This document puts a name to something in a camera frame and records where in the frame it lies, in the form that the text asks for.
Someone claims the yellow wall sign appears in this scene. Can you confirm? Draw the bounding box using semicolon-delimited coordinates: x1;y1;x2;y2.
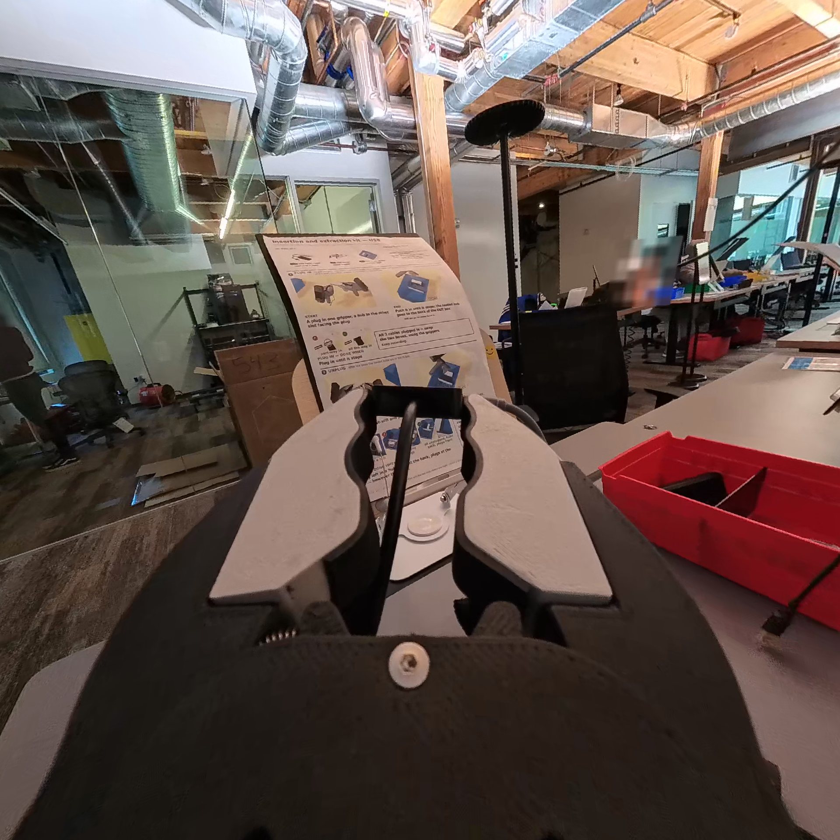
62;312;114;366

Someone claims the printed instruction sheet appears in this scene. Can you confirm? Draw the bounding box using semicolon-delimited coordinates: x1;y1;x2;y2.
256;231;498;506

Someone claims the black metal shelf rack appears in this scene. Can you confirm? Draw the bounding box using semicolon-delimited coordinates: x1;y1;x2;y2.
182;271;275;398

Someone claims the brown cardboard box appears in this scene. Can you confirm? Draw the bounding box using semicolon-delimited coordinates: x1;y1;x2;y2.
214;336;306;468

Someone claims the wooden support column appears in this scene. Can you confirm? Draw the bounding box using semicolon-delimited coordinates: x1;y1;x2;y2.
406;62;462;280

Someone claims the black usb hub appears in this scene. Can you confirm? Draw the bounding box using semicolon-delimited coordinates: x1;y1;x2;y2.
371;386;466;420

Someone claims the black pole stand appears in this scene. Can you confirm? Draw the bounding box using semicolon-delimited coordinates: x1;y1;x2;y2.
669;249;711;392

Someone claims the black swivel chair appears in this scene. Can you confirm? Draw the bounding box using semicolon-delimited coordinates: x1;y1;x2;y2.
56;360;144;448
623;314;665;361

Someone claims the red storage bin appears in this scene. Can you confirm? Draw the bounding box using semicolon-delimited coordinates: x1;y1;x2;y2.
600;431;840;631

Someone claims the tilted display board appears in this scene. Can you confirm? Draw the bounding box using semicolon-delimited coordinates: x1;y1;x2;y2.
774;240;840;271

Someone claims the flattened cardboard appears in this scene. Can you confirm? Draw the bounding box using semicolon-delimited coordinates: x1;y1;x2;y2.
133;443;249;508

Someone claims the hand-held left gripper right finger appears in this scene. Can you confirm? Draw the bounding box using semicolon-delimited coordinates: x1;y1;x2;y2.
451;392;614;636

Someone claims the black usb cable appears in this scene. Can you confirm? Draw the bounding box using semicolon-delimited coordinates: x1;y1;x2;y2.
761;554;840;639

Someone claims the white stand base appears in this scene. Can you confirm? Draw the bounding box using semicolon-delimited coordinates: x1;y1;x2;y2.
377;489;462;582

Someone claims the black floor lamp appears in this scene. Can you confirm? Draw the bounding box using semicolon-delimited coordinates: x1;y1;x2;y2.
463;98;547;408

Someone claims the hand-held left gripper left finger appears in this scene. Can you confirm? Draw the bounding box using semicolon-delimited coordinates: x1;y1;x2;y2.
209;388;385;636

